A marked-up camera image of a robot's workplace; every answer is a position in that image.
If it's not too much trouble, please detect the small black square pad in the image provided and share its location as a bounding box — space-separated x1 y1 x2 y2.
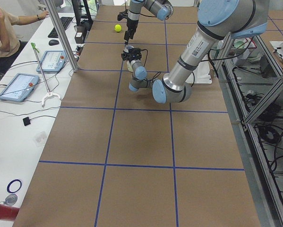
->
22 117 31 126

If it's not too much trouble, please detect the blue tape ring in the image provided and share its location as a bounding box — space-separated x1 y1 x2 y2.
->
7 179 23 194

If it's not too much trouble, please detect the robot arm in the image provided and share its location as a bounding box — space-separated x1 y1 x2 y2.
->
117 0 173 44
121 0 270 104

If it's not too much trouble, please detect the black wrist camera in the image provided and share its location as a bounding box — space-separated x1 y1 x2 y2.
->
117 9 128 21
124 48 141 55

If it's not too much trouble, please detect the reacher grabber tool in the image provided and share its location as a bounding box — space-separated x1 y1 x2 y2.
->
30 43 61 107

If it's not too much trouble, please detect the teach pendant tablet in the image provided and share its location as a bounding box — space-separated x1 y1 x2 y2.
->
0 73 40 102
40 51 67 73

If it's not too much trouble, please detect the aluminium frame post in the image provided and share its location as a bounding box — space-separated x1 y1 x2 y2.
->
44 0 78 72

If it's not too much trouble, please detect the yellow tennis ball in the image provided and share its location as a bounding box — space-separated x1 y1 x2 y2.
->
114 24 122 33

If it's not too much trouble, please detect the seated person beige shirt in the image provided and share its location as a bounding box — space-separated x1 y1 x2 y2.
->
0 7 49 74

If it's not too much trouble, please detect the round metal disc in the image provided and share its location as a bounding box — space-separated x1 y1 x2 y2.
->
0 193 18 206

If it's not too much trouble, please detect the black keyboard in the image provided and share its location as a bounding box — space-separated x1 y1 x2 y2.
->
47 16 74 39

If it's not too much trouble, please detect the far teach pendant tablet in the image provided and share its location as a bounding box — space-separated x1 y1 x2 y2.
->
40 51 67 73

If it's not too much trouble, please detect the black box with label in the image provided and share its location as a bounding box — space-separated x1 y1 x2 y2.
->
75 26 87 44

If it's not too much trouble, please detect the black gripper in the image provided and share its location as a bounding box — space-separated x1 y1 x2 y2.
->
124 19 138 40
121 52 142 62

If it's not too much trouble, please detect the black computer mouse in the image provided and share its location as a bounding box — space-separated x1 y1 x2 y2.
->
48 39 59 46

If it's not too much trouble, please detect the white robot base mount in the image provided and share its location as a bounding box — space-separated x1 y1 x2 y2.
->
189 65 212 84

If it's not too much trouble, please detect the black monitor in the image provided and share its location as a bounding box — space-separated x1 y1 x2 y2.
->
71 0 93 29

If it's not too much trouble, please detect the near teach pendant tablet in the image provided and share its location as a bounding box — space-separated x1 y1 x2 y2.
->
0 73 40 102

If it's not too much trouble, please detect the red cylinder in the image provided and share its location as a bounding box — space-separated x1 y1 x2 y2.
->
0 204 20 221

